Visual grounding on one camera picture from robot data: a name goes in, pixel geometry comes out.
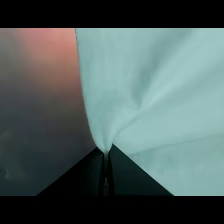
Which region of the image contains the white garment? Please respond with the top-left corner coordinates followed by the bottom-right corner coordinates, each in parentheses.
top-left (74, 27), bottom-right (224, 197)

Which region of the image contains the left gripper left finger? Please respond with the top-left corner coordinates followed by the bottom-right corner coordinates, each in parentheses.
top-left (36, 146), bottom-right (107, 197)

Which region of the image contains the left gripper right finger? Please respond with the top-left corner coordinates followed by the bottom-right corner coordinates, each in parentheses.
top-left (105, 143), bottom-right (174, 197)

